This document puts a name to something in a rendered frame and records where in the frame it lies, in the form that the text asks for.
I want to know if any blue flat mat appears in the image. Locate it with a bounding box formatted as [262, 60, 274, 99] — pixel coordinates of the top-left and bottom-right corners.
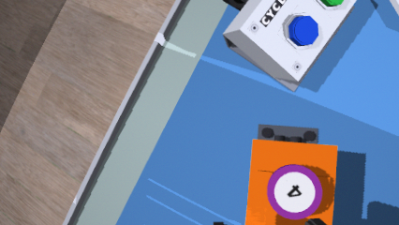
[116, 0, 399, 225]

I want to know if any purple screw cap with number 4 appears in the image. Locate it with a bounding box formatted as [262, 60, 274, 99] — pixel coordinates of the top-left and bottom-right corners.
[267, 164, 322, 219]

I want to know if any orange tube rack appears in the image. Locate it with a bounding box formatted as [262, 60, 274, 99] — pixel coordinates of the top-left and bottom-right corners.
[245, 139, 337, 225]

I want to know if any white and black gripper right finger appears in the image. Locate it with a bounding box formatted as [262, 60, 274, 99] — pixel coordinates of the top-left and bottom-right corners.
[304, 218, 327, 225]

